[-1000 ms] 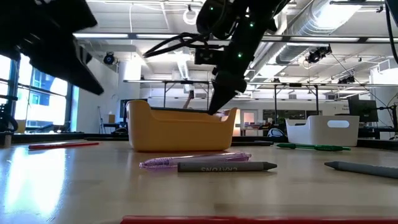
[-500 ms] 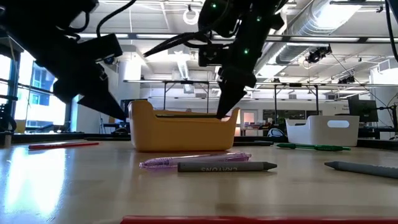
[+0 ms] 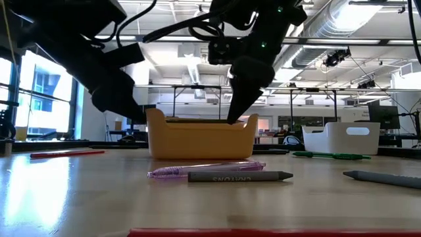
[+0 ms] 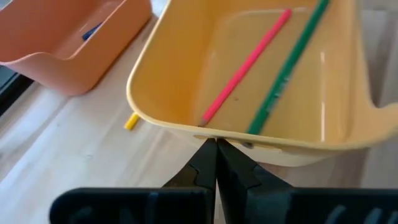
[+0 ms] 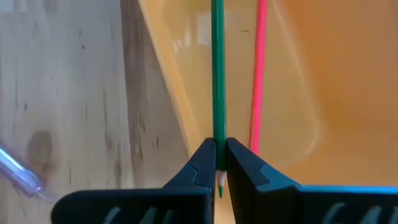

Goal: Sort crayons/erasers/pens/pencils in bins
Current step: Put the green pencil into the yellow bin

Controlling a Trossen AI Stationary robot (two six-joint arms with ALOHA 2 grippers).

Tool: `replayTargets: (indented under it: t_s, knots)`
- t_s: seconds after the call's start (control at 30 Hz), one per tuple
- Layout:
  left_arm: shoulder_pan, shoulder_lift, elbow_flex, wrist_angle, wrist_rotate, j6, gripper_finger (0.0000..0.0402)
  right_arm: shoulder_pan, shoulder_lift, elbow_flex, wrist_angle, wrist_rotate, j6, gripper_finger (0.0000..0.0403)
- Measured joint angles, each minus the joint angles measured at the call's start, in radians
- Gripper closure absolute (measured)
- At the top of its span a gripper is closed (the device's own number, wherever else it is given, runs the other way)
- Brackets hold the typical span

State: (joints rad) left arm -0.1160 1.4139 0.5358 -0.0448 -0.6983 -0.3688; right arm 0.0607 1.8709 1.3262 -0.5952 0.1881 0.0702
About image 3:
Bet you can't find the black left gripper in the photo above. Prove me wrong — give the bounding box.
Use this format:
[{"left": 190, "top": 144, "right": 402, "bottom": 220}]
[{"left": 36, "top": 29, "right": 148, "bottom": 125}]

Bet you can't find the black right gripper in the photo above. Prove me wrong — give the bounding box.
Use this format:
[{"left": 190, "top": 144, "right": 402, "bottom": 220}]
[{"left": 226, "top": 0, "right": 309, "bottom": 125}]

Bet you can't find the black pen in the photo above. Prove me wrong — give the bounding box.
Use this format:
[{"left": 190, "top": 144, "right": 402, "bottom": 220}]
[
  {"left": 252, "top": 148, "right": 291, "bottom": 156},
  {"left": 88, "top": 144, "right": 141, "bottom": 150}
]

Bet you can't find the yellow plastic bin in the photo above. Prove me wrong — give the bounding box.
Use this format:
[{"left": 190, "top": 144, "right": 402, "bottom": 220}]
[{"left": 146, "top": 107, "right": 259, "bottom": 161}]

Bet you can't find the red pencil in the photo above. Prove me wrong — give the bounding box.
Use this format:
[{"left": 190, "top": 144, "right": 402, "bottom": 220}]
[
  {"left": 127, "top": 228, "right": 421, "bottom": 237},
  {"left": 30, "top": 149, "right": 107, "bottom": 159}
]

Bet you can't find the grey crayon with print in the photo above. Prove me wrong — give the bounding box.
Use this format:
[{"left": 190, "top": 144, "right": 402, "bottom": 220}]
[{"left": 187, "top": 170, "right": 294, "bottom": 183}]

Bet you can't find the translucent purple pen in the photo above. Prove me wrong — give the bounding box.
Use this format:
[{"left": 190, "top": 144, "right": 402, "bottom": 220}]
[{"left": 147, "top": 160, "right": 266, "bottom": 180}]

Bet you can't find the green pen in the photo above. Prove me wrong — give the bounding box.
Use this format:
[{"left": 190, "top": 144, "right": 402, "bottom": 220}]
[{"left": 292, "top": 151, "right": 372, "bottom": 161}]

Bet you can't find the white plastic bin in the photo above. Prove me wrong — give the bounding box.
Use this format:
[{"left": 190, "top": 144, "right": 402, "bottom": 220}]
[{"left": 301, "top": 121, "right": 382, "bottom": 156}]

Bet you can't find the long ceiling light strip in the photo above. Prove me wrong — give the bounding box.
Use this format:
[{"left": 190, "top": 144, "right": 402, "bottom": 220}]
[{"left": 93, "top": 32, "right": 421, "bottom": 46}]

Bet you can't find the yellow box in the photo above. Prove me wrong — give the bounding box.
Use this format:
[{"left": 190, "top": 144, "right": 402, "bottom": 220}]
[{"left": 15, "top": 126, "right": 28, "bottom": 142}]

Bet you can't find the black computer monitor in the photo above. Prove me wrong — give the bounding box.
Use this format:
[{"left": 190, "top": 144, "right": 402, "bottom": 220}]
[{"left": 367, "top": 104, "right": 401, "bottom": 130}]

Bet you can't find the black metal frame stand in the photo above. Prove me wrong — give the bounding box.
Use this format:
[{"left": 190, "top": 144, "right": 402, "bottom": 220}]
[
  {"left": 289, "top": 87, "right": 339, "bottom": 131},
  {"left": 170, "top": 84, "right": 222, "bottom": 117}
]

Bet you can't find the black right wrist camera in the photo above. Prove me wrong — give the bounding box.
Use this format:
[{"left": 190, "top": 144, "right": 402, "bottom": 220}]
[{"left": 207, "top": 36, "right": 238, "bottom": 66}]

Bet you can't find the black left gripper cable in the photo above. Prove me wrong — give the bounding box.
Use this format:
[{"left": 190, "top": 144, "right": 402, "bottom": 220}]
[{"left": 114, "top": 0, "right": 159, "bottom": 47}]

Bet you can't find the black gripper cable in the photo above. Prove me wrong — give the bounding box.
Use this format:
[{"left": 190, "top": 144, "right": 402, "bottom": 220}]
[
  {"left": 114, "top": 0, "right": 159, "bottom": 47},
  {"left": 143, "top": 11, "right": 231, "bottom": 44}
]

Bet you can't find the black aluminium table frame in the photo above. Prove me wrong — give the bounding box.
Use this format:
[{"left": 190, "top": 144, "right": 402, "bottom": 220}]
[{"left": 0, "top": 140, "right": 421, "bottom": 158}]

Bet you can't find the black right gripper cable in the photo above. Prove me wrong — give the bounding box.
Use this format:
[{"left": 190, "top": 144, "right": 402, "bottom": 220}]
[{"left": 143, "top": 11, "right": 231, "bottom": 44}]

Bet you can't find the black ceiling camera cluster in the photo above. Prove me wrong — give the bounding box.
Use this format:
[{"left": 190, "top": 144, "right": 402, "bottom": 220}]
[{"left": 323, "top": 48, "right": 352, "bottom": 68}]

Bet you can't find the yellow hanging cord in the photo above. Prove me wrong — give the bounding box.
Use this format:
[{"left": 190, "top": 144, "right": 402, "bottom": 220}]
[{"left": 0, "top": 0, "right": 18, "bottom": 72}]

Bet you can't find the thick black hanging cable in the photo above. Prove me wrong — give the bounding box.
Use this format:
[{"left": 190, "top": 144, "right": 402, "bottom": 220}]
[{"left": 406, "top": 0, "right": 421, "bottom": 65}]

